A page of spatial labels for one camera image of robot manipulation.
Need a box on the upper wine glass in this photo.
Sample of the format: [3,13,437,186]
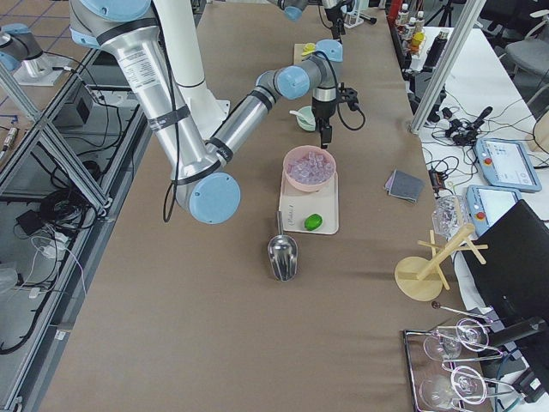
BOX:
[423,318,488,361]

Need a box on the wooden cup tree stand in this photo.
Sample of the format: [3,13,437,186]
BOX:
[395,222,488,301]

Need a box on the condiment bottles rack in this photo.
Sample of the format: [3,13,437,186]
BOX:
[395,1,425,56]

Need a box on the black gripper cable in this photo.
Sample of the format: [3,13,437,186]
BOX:
[317,49,367,131]

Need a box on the black monitor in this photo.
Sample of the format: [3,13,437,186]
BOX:
[463,200,548,325]

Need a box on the steel ice scoop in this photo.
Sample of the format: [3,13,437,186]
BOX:
[267,210,299,282]

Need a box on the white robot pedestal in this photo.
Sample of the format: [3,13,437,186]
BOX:
[154,0,231,140]

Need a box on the bamboo cutting board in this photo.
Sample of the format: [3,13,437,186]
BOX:
[293,42,316,65]

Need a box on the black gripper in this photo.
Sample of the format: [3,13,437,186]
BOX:
[324,5,343,42]
[311,99,335,148]

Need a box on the yellow plastic spoon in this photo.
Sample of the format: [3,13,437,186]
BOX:
[300,43,316,58]

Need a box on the lower teach pendant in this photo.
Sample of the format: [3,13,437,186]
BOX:
[466,185,522,236]

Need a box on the wire glass rack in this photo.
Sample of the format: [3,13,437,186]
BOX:
[402,330,516,411]

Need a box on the teach pendant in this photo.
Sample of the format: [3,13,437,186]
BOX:
[466,185,522,236]
[474,137,542,192]

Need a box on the green lime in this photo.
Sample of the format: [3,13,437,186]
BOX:
[304,214,323,231]

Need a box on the clear plastic ice container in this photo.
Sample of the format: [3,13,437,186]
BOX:
[431,195,470,238]

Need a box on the mint green bowl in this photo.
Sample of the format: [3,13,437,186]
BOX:
[296,106,316,132]

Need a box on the upper teach pendant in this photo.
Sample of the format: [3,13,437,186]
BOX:
[474,137,542,192]

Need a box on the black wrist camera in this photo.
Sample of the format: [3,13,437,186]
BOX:
[339,87,359,112]

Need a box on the lower wine glass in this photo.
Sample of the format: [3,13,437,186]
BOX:
[419,366,487,411]

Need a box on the pink bowl of ice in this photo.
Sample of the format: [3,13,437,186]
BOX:
[283,145,336,192]

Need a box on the black water bottle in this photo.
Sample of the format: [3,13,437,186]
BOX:
[423,27,450,72]

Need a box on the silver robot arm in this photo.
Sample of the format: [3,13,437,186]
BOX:
[268,0,353,41]
[69,1,343,224]

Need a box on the beige serving tray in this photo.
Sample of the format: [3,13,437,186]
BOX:
[279,173,339,235]

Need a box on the grey folded cloth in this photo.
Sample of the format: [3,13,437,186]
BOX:
[384,170,425,203]

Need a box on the aluminium frame post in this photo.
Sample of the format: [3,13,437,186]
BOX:
[409,0,486,135]

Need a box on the wine glass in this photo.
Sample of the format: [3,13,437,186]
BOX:
[419,366,487,411]
[423,318,488,361]

